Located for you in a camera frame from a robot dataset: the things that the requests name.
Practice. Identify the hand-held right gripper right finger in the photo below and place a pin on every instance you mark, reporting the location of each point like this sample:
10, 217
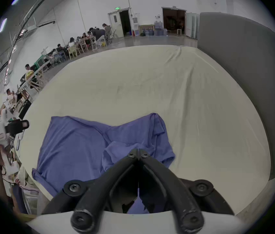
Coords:
174, 191

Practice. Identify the grey padded headboard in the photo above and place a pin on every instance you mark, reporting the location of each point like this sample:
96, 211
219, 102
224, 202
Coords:
244, 64

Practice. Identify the group of people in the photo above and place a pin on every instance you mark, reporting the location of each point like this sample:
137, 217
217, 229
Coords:
88, 36

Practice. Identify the blue shirt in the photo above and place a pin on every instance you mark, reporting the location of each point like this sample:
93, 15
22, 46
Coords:
79, 142

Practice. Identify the row of tables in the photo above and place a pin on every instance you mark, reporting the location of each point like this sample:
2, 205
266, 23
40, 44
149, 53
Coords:
42, 67

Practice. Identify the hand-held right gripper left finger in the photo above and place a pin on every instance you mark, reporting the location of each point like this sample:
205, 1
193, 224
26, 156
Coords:
96, 194

